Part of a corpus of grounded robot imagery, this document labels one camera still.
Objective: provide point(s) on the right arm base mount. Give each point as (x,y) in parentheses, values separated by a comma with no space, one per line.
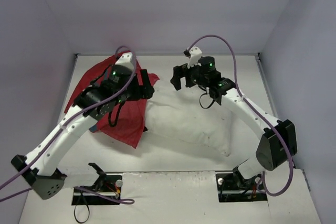
(231,191)

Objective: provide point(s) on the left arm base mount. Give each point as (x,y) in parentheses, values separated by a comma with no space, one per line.
(107,184)

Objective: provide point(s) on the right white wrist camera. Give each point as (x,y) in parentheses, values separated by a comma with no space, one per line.
(194,54)

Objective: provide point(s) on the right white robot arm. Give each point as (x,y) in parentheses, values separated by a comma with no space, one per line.
(274,134)

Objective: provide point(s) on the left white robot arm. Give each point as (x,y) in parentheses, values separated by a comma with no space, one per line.
(39,168)

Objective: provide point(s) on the white pillow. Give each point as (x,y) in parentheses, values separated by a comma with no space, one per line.
(179,116)

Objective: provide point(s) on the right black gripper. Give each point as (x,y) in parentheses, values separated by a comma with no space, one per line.
(189,76)

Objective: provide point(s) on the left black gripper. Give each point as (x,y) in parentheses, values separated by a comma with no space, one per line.
(143,83)

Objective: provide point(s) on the red navy pillowcase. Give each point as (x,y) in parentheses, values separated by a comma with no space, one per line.
(130,124)

